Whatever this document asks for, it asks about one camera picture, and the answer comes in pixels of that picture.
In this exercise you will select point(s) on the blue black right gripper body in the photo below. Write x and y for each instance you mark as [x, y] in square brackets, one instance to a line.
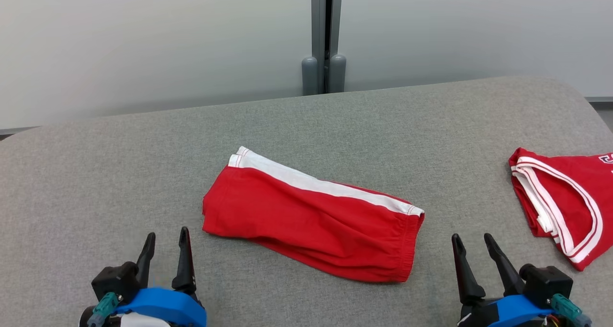
[512, 312]

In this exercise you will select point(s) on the green left camera connector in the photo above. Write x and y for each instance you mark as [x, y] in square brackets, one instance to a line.
[103, 308]

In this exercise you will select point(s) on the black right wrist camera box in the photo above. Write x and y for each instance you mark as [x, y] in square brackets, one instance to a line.
[546, 284]

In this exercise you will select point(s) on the red Bulls jersey white trim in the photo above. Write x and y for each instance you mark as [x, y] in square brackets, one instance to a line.
[582, 183]

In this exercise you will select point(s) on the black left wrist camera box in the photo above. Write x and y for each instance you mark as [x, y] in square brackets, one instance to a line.
[115, 279]

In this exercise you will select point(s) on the grey fabric sofa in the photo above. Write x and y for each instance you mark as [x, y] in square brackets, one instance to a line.
[143, 150]

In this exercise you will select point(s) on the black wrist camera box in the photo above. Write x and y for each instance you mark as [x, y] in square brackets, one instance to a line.
[115, 279]
[546, 284]

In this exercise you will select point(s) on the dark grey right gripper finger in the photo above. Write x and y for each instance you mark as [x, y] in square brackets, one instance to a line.
[467, 279]
[505, 269]

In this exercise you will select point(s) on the green camera connector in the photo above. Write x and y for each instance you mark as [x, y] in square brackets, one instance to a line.
[103, 308]
[570, 311]

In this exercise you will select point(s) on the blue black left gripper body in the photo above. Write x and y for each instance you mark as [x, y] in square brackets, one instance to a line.
[167, 305]

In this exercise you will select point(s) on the green right camera connector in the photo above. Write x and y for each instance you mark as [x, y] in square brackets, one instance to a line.
[570, 311]

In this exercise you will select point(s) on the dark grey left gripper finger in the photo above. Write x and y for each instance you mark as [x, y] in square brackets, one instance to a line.
[146, 264]
[185, 269]

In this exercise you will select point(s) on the grey partition post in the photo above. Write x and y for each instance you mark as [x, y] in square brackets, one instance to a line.
[318, 20]

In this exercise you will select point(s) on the grey cylinder post foot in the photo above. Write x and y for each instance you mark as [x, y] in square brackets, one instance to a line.
[310, 75]
[337, 73]

